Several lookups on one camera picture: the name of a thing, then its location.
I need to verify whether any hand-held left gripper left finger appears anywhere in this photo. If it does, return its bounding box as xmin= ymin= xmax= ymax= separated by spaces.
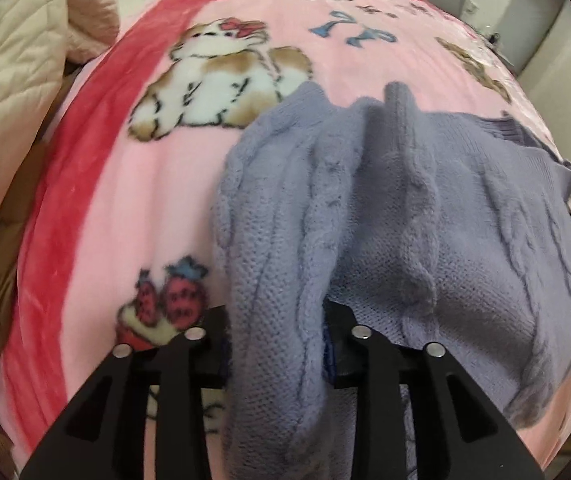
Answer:
xmin=20 ymin=305 xmax=231 ymax=480

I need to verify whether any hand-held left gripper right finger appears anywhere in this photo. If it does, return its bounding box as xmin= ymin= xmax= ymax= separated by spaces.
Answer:
xmin=323 ymin=300 xmax=546 ymax=480

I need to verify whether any lavender cable knit sweater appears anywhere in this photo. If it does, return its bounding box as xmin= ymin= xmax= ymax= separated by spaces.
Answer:
xmin=212 ymin=81 xmax=571 ymax=480

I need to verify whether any pink printed blanket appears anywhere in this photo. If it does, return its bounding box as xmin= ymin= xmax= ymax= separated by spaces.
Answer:
xmin=0 ymin=0 xmax=571 ymax=480

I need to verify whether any brown cloth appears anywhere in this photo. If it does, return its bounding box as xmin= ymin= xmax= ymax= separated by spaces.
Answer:
xmin=0 ymin=125 xmax=66 ymax=361

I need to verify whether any beige quilted comforter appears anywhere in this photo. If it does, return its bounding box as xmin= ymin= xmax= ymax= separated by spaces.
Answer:
xmin=0 ymin=0 xmax=73 ymax=281

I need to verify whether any pink pillow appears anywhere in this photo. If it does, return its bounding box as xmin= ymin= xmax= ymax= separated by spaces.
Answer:
xmin=62 ymin=0 xmax=138 ymax=63

